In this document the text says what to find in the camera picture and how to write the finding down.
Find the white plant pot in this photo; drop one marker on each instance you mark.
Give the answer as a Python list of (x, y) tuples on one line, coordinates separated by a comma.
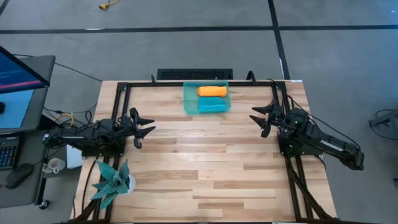
[(132, 183)]

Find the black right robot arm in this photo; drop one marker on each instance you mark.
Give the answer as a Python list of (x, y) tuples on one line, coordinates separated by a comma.
[(323, 143)]

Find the black keyboard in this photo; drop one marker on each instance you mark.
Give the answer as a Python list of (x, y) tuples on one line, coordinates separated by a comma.
[(7, 154)]

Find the black desk support beam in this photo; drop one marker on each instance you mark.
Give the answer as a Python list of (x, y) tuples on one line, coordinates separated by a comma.
[(46, 123)]

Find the teal translucent plastic basket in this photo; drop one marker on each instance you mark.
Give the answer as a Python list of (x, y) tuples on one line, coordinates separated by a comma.
[(190, 105)]

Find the orange microfiber towel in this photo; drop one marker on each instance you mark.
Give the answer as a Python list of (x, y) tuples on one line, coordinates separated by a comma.
[(211, 91)]

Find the black caster wheel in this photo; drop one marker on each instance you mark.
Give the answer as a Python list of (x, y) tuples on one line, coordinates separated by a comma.
[(44, 204)]

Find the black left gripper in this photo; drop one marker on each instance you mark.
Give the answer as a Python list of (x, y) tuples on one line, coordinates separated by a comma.
[(129, 127)]

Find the black desktop monitor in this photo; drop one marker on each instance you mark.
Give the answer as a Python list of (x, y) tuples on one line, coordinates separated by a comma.
[(18, 74)]

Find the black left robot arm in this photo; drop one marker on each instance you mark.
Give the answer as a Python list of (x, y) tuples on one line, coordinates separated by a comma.
[(87, 135)]

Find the black computer mouse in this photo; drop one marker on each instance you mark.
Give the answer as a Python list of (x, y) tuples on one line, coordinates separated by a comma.
[(18, 175)]

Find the white box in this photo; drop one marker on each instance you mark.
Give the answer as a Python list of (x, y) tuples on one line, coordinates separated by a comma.
[(74, 158)]

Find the teal artificial plant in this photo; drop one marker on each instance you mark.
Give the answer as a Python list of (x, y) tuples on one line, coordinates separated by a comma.
[(112, 183)]

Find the teal microfiber towel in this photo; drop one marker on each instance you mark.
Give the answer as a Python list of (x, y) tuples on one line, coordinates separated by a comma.
[(211, 105)]

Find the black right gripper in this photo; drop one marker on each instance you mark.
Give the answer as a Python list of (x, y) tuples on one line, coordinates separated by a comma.
[(275, 119)]

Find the grey desk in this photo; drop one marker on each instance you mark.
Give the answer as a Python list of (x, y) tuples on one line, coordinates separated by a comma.
[(40, 105)]

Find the white mug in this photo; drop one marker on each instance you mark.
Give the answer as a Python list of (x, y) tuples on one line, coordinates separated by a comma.
[(56, 165)]

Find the black metal table frame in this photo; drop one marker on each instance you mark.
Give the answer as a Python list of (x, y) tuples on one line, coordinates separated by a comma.
[(146, 84)]

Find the black perforated mat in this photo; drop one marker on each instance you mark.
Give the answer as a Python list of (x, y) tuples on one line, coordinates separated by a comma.
[(192, 74)]

